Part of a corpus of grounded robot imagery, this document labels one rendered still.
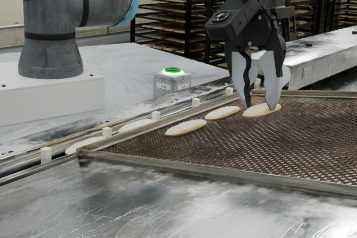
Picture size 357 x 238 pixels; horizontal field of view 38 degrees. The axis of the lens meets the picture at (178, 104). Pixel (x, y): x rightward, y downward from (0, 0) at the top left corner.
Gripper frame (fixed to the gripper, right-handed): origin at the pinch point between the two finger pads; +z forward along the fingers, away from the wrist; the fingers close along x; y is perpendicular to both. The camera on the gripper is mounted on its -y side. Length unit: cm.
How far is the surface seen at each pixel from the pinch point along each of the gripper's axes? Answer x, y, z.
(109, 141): 19.8, -13.0, 4.5
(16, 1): 476, 278, -42
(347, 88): 19, 82, 13
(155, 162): 4.1, -19.4, 4.4
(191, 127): 12.0, -1.6, 4.4
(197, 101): 29.9, 23.3, 5.5
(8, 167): 31.4, -24.3, 6.9
